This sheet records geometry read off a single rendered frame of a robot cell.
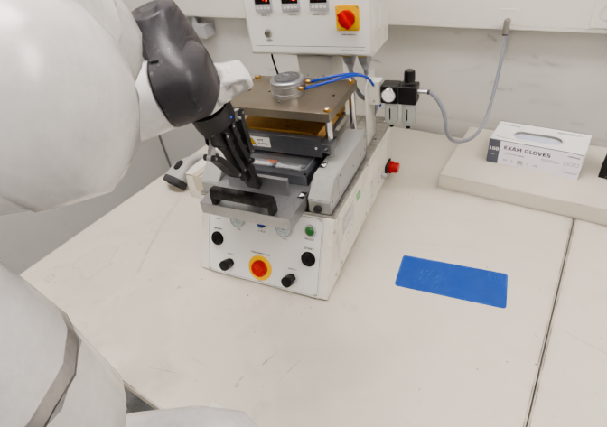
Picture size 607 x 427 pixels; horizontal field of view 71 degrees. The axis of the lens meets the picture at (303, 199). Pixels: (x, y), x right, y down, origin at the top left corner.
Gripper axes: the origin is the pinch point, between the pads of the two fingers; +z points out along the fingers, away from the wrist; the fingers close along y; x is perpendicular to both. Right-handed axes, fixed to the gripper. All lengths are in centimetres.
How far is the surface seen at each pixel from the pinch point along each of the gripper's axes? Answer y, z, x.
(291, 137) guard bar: -12.1, 1.1, 4.5
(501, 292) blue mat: 1, 29, 51
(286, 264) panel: 9.8, 18.7, 6.8
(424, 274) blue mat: 0.6, 28.7, 35.2
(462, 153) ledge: -45, 40, 36
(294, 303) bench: 16.9, 22.9, 10.2
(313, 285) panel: 12.2, 21.3, 13.8
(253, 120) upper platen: -16.7, 2.1, -7.8
